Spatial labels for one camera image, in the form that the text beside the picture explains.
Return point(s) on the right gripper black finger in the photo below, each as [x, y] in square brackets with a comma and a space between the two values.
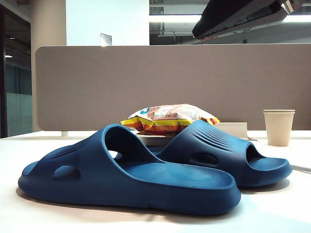
[255, 23]
[218, 17]

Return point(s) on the orange yellow chips bag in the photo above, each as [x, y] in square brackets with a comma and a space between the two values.
[170, 119]

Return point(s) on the white shallow box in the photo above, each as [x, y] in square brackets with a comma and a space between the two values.
[155, 139]

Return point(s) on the red LED sign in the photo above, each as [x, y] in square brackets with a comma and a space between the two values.
[210, 38]

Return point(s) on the beige paper cup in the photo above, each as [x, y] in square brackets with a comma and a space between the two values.
[279, 128]
[279, 110]

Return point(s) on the blue rubber slipper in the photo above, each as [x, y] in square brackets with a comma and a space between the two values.
[109, 174]
[218, 150]

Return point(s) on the fabric desk divider panel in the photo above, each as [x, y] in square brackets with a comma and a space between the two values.
[97, 85]

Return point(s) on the silver wall plate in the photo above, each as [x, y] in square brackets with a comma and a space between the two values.
[106, 40]

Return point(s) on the white divider support bracket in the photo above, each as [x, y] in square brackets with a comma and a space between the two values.
[63, 133]

